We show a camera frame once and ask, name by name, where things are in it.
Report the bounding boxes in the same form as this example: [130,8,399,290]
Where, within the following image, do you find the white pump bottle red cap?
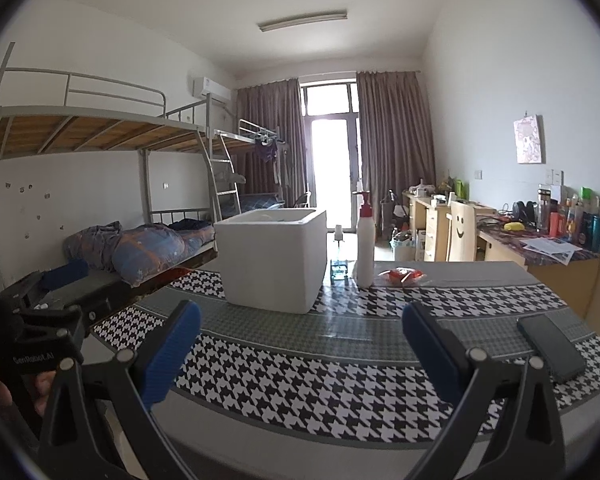
[354,191,376,289]

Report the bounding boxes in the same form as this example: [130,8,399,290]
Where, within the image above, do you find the dark blue bedding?
[240,192,286,211]

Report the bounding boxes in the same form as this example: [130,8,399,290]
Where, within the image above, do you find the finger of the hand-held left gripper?
[2,259,91,306]
[27,277,133,323]

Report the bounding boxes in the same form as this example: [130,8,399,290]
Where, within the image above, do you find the hanging dark clothes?
[254,135,286,186]

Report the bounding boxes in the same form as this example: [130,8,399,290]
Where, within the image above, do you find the brown curtain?
[236,78,308,208]
[356,70,437,233]

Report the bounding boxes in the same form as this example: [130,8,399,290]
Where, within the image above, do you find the metal bunk bed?
[215,119,288,216]
[0,42,241,301]

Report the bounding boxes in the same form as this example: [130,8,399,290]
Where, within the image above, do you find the clear blue spray bottle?
[330,224,350,281]

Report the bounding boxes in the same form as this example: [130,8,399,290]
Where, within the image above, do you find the black headphones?
[511,201,537,226]

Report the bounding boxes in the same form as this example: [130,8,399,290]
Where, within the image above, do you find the glass balcony door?
[299,80,363,233]

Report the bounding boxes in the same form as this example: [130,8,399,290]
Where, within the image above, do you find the black smartphone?
[516,312,587,383]

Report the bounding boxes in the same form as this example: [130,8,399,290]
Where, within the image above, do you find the red snack packet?
[377,267,426,287]

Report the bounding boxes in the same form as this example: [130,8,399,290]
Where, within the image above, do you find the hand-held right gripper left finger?
[37,300,203,480]

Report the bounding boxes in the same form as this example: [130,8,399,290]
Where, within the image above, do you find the black bag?
[380,190,406,231]

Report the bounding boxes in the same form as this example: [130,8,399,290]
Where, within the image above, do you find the houndstooth tablecloth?
[92,260,600,446]

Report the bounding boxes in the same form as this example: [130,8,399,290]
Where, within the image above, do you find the blue patterned quilt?
[62,221,187,288]

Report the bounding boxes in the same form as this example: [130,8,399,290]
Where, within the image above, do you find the wooden chair smiley face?
[447,200,478,262]

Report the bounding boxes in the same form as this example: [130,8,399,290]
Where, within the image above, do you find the wooden desk patterned cover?
[475,210,600,318]

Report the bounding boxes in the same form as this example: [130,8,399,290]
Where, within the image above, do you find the person's left hand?
[32,370,58,413]

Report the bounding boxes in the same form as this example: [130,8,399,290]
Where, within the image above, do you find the white bucket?
[390,232,416,262]

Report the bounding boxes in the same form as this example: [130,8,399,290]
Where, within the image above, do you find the printed papers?
[520,236,583,264]

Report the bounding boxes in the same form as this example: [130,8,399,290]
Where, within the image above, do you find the wooden desk with drawers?
[402,190,453,262]

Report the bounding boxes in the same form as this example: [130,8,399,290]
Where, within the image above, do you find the white air conditioner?
[191,76,232,101]

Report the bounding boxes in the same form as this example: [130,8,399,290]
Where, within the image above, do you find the white foam box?
[213,208,328,316]

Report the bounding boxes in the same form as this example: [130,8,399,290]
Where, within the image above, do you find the wall poster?
[513,114,545,164]

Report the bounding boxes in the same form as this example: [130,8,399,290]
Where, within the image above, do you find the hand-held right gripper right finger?
[401,301,566,480]

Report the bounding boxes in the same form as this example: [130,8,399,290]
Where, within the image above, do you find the ceiling tube light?
[257,8,348,32]

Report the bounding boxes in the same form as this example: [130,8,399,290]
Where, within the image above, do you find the row of toiletry bottles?
[537,185,600,253]

